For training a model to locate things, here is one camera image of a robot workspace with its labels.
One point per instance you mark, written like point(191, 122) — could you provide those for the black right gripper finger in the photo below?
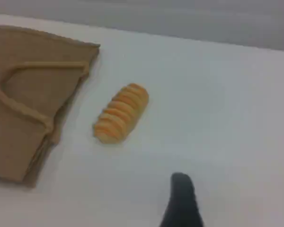
point(182, 203)

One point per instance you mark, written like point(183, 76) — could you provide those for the long striped bread loaf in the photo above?
point(120, 113)

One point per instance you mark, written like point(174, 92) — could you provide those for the brown jute tote bag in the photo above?
point(26, 106)

